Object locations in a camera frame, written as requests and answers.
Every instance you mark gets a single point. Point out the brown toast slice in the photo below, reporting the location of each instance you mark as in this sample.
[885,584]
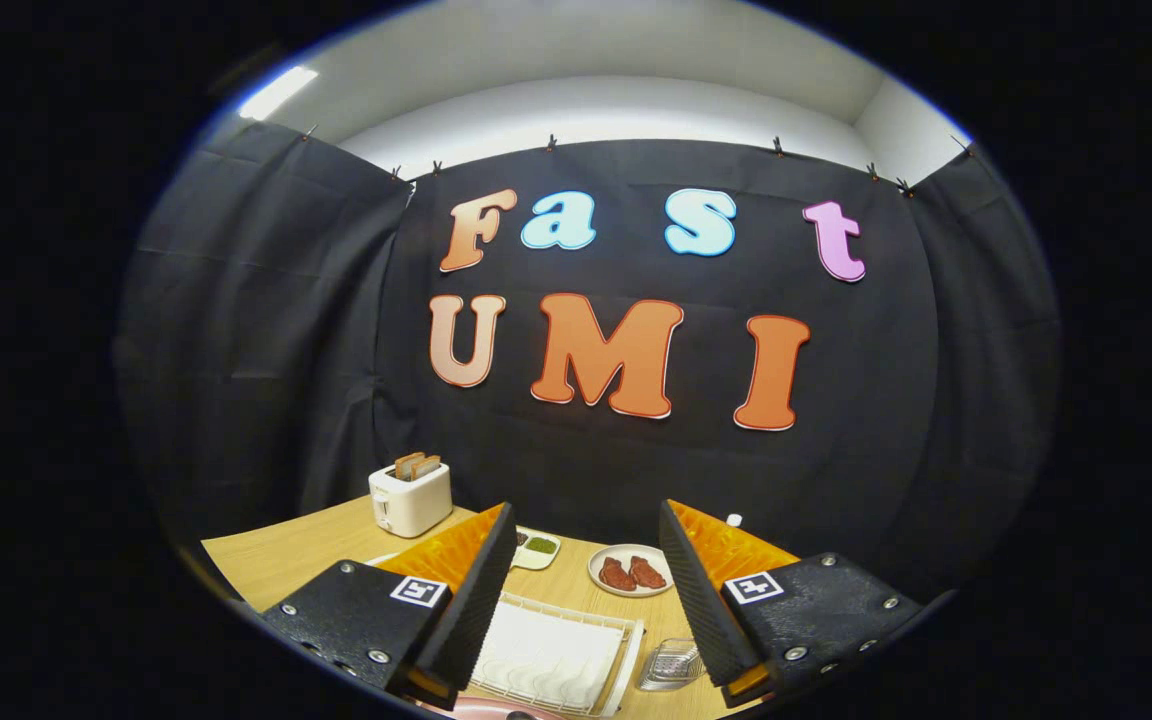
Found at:
[428,466]
[406,465]

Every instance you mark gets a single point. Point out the red meat piece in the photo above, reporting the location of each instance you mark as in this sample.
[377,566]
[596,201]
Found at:
[618,575]
[648,572]

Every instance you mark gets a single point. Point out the row of black clips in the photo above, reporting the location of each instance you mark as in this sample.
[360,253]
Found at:
[552,145]

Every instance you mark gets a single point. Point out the white drip mat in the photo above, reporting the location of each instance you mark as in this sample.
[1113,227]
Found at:
[546,650]

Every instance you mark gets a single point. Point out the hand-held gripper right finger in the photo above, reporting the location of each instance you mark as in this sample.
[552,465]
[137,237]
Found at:
[691,590]

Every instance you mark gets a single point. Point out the pink plate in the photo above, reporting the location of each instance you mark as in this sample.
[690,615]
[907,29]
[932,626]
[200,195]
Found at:
[466,712]

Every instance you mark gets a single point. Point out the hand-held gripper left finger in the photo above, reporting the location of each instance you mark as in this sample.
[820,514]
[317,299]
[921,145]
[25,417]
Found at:
[486,590]

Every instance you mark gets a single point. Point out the white toaster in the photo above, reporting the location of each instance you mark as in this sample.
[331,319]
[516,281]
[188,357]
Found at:
[411,505]

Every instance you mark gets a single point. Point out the white divided snack tray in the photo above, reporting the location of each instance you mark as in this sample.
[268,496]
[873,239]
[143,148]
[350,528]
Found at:
[539,547]

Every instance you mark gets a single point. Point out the cream plate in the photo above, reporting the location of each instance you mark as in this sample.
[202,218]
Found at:
[604,588]

